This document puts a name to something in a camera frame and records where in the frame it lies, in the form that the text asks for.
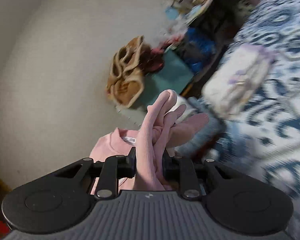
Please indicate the pink rabbit print sweatshirt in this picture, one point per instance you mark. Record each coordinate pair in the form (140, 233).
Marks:
(107, 145)

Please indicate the brown fleece-lined slippers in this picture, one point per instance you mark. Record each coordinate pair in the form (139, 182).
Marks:
(125, 85)

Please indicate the white floral folded blanket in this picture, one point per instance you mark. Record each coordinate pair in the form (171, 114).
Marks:
(235, 85)

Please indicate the dark wooden desk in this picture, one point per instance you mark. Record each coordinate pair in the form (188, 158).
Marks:
(215, 17)

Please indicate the blue denim jeans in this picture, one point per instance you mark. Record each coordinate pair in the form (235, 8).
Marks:
(210, 130)

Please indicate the blue white patterned bedspread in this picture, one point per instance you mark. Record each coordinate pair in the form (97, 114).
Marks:
(277, 130)

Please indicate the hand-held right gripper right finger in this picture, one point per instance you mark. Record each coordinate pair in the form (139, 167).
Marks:
(168, 167)

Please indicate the pink ribbed sweater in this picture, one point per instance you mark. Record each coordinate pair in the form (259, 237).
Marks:
(145, 155)

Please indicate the blue plastic bag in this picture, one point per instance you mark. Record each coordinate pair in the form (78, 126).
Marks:
(197, 47)

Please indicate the teal box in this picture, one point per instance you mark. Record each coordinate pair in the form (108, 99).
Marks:
(165, 80)

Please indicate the white folded garment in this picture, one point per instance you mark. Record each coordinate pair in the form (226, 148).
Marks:
(188, 105)

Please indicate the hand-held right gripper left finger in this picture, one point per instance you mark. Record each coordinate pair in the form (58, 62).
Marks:
(131, 163)

